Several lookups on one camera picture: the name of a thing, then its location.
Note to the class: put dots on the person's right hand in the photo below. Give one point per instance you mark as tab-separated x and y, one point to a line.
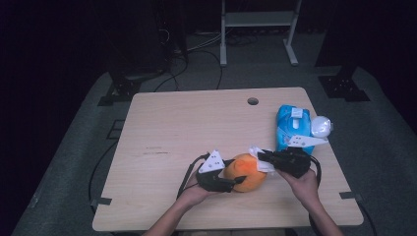
306	190

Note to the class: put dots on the black stand base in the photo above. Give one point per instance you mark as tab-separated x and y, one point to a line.
344	88
124	90

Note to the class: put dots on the blue wet wipes pack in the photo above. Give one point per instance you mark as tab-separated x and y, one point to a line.
291	126

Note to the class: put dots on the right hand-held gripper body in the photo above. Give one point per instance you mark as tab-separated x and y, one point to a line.
293	162

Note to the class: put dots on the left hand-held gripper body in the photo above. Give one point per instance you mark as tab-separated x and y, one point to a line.
213	162

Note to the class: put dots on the black tape strip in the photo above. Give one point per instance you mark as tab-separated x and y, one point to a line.
349	195
101	201

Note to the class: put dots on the round clear plastic lid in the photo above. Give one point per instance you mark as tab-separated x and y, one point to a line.
321	126

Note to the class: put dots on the white wet wipe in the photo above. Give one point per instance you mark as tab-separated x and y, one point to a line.
265	167

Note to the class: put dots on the white metal stand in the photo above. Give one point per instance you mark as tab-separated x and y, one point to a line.
224	39

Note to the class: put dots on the orange plush toy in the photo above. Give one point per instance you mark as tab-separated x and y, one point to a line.
249	170

